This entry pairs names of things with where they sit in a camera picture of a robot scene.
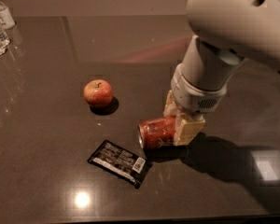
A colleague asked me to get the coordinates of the black rxbar chocolate wrapper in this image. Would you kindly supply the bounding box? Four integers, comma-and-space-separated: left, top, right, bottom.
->
88, 140, 153, 189

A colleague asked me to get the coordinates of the clear water bottle white label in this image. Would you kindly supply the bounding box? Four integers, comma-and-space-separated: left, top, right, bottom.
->
0, 1, 16, 30

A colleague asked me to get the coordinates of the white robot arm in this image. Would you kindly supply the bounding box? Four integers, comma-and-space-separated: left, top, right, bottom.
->
164, 0, 280, 146

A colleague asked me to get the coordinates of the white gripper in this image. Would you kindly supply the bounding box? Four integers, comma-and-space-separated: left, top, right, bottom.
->
163, 35, 247, 147

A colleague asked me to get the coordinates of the red coke can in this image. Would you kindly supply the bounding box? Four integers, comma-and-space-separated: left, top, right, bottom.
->
138, 117, 175, 149

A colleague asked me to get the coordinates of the red apple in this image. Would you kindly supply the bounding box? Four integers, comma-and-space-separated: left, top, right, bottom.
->
83, 79, 113, 108

